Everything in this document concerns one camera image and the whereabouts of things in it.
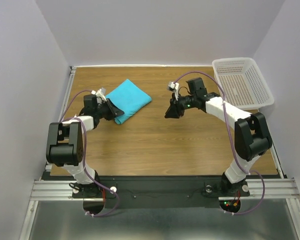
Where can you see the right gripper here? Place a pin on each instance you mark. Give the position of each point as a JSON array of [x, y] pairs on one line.
[[174, 110]]

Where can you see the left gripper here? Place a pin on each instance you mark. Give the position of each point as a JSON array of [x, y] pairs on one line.
[[114, 111]]

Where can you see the turquoise t-shirt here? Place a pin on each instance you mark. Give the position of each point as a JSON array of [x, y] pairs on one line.
[[129, 98]]

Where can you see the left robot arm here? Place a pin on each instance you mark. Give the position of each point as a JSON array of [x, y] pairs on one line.
[[67, 143]]

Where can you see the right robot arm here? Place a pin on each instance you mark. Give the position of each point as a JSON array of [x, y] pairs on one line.
[[251, 137]]

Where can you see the white plastic basket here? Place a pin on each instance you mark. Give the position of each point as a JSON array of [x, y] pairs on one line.
[[242, 82]]

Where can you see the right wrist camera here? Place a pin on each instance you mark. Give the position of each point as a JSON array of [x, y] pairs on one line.
[[174, 87]]

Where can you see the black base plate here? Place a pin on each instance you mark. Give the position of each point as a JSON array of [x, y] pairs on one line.
[[155, 192]]

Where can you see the left aluminium side rail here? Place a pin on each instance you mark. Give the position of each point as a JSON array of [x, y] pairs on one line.
[[65, 93]]

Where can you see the aluminium frame rail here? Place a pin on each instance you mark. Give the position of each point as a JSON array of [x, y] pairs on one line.
[[59, 190]]

